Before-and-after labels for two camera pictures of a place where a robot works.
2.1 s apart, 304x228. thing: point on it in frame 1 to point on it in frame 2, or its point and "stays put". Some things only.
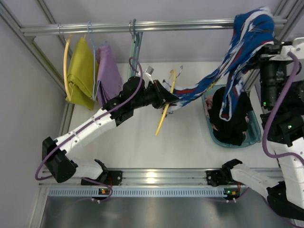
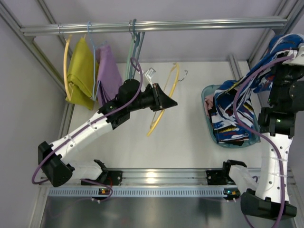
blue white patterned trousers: x=254 y=28 to x=225 y=127
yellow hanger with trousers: x=165 y=114 to x=156 y=124
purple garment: x=109 y=81 stays put
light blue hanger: x=94 y=93 stays put
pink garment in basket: x=208 y=104 stays put
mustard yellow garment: x=82 y=73 stays put
